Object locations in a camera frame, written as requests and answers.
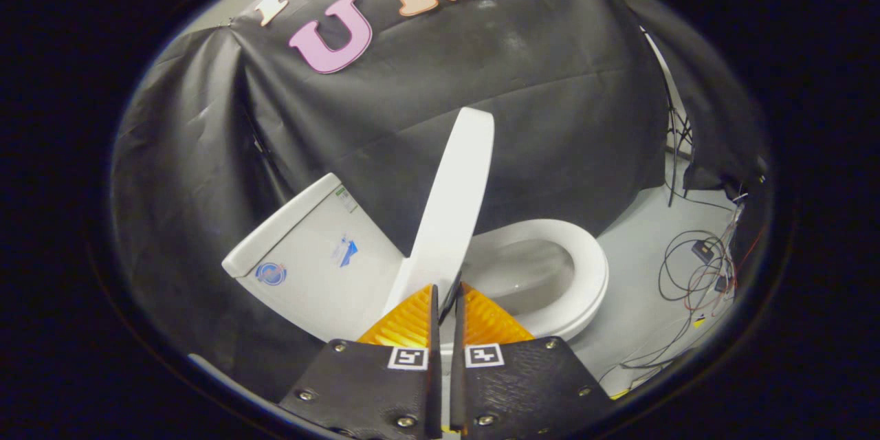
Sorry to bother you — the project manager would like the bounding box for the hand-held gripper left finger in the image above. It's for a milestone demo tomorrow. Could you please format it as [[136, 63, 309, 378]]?
[[278, 283, 443, 440]]

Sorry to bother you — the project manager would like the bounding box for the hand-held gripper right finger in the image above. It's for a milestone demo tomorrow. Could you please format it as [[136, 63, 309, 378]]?
[[450, 282, 616, 437]]

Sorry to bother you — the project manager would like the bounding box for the white toilet lid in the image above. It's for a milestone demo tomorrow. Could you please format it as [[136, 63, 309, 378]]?
[[382, 107, 496, 321]]

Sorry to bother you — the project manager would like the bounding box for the white ceramic toilet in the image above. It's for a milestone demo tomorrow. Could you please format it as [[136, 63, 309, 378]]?
[[221, 173, 611, 358]]

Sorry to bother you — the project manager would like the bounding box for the black backdrop cloth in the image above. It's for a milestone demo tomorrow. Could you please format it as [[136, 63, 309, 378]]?
[[110, 0, 772, 404]]

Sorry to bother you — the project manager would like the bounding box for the black tripod light stand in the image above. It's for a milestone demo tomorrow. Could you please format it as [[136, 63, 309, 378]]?
[[639, 24, 695, 208]]

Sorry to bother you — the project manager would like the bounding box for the white toilet seat ring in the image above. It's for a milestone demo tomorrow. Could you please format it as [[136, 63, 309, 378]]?
[[467, 219, 611, 343]]

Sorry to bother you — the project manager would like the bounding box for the floor cable bundle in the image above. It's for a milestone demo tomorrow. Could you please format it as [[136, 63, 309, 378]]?
[[598, 192, 764, 387]]

